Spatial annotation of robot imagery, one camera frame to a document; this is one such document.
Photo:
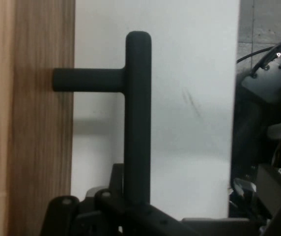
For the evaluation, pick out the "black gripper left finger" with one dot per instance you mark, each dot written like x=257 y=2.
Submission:
x=62 y=216

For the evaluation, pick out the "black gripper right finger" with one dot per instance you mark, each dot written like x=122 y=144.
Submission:
x=155 y=221

